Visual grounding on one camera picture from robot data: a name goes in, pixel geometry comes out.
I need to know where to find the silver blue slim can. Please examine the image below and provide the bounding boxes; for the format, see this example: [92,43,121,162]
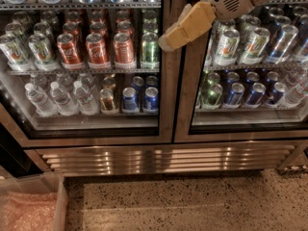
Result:
[265,25,298,64]

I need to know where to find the pink bubble wrap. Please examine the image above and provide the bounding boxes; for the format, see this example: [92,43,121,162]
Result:
[0,192,57,231]

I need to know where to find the clear plastic storage bin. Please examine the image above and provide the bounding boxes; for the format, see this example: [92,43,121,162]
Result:
[0,173,68,231]

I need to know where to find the right fridge water bottle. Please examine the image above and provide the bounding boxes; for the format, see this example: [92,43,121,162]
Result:
[281,78,308,108]

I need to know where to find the glass fridge door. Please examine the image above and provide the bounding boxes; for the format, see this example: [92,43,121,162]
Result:
[175,0,307,142]
[0,0,179,148]

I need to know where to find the front right red soda can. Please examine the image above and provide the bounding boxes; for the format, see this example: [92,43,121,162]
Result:
[113,33,137,69]

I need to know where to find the right fridge left 7up can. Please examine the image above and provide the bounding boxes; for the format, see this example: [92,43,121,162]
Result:
[214,29,240,65]

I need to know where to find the fridge 7up can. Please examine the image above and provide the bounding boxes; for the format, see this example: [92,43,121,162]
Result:
[214,29,240,65]
[238,27,270,64]

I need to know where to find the right fridge middle blue can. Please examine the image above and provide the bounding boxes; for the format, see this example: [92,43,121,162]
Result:
[244,82,266,108]

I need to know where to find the right fridge green can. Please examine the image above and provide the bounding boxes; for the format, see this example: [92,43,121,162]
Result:
[202,84,223,110]

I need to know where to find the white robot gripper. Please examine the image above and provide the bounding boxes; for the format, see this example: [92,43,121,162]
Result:
[158,0,254,52]

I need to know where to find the left water bottle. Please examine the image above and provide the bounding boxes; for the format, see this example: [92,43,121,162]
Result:
[25,83,58,117]

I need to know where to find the fridge blue can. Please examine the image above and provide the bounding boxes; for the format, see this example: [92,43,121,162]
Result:
[244,82,266,108]
[223,83,244,108]
[264,82,287,108]

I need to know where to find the front left red cola can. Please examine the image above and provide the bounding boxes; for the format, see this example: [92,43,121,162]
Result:
[57,33,85,70]

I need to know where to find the right fridge left blue can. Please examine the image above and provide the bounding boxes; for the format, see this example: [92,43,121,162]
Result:
[223,83,244,108]

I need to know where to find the red cola can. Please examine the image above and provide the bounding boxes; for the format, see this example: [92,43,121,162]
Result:
[57,33,85,70]
[86,33,111,69]

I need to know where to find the front left 7up can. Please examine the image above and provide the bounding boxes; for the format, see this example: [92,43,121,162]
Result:
[0,35,35,72]

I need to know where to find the middle water bottle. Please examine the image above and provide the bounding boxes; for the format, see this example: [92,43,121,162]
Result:
[50,82,78,116]

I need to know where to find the gold brown can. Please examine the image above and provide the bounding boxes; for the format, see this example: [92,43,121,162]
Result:
[99,88,119,115]

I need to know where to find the front green soda can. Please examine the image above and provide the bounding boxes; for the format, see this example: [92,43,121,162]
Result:
[140,33,160,68]

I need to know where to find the front middle red cola can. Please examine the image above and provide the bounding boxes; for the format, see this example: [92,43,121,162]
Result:
[86,33,111,69]

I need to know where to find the steel louvered fridge base grille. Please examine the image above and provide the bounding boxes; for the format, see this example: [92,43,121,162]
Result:
[26,140,307,177]

